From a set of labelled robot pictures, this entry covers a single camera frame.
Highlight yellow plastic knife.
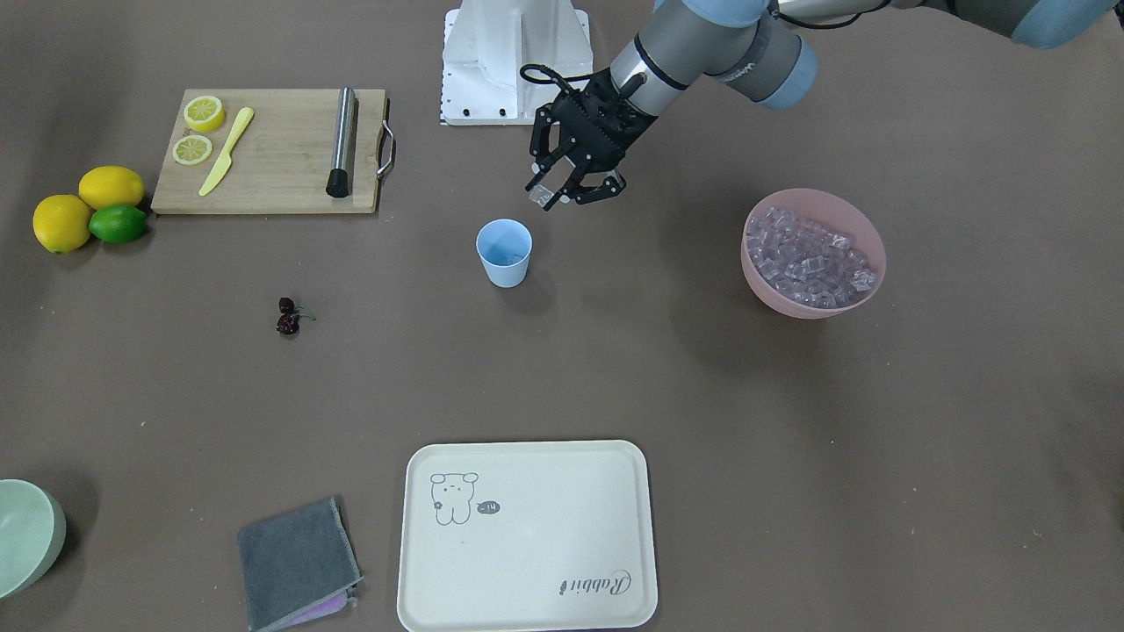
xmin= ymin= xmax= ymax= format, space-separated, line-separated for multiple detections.
xmin=198 ymin=107 xmax=256 ymax=197

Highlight cream rabbit tray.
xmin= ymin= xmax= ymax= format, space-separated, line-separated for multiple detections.
xmin=397 ymin=440 xmax=659 ymax=631

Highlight lemon half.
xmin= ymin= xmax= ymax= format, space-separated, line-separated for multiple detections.
xmin=182 ymin=94 xmax=226 ymax=133
xmin=171 ymin=133 xmax=214 ymax=168

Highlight bamboo cutting board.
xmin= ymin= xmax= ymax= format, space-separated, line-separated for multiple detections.
xmin=151 ymin=88 xmax=395 ymax=215

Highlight yellow lemon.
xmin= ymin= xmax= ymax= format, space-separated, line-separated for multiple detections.
xmin=79 ymin=165 xmax=146 ymax=211
xmin=31 ymin=195 xmax=93 ymax=255

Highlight green lime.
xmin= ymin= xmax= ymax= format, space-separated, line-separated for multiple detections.
xmin=88 ymin=204 xmax=148 ymax=243

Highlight yellow lemon lower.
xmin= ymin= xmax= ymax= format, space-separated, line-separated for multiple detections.
xmin=31 ymin=195 xmax=93 ymax=255

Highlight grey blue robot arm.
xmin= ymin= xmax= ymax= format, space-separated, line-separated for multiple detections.
xmin=519 ymin=1 xmax=888 ymax=211

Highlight pink bowl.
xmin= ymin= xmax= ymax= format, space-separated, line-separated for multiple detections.
xmin=738 ymin=188 xmax=888 ymax=320

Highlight grey folded cloth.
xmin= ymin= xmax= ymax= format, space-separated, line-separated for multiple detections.
xmin=236 ymin=496 xmax=363 ymax=631

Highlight mint green bowl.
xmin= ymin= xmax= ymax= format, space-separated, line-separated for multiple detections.
xmin=1 ymin=479 xmax=67 ymax=599

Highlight dark red cherries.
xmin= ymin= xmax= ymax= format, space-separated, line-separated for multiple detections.
xmin=277 ymin=297 xmax=317 ymax=337

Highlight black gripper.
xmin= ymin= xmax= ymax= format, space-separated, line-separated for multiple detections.
xmin=525 ymin=67 xmax=658 ymax=213

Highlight light blue plastic cup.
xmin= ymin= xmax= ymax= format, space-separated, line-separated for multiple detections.
xmin=475 ymin=219 xmax=534 ymax=289

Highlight steel muddler black tip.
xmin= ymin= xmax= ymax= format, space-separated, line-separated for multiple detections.
xmin=325 ymin=87 xmax=359 ymax=198

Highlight lemon half upper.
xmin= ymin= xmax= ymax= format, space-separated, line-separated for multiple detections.
xmin=182 ymin=94 xmax=226 ymax=133

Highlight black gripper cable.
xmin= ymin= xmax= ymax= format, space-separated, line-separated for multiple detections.
xmin=519 ymin=63 xmax=591 ymax=90

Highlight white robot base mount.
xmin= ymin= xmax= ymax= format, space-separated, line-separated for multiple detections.
xmin=439 ymin=1 xmax=593 ymax=126

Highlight lemon half lower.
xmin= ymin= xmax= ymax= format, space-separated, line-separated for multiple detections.
xmin=171 ymin=133 xmax=214 ymax=168

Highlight pile of clear ice cubes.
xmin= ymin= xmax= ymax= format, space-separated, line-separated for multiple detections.
xmin=743 ymin=205 xmax=883 ymax=312

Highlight yellow lemon upper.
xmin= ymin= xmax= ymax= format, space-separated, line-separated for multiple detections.
xmin=79 ymin=165 xmax=146 ymax=211

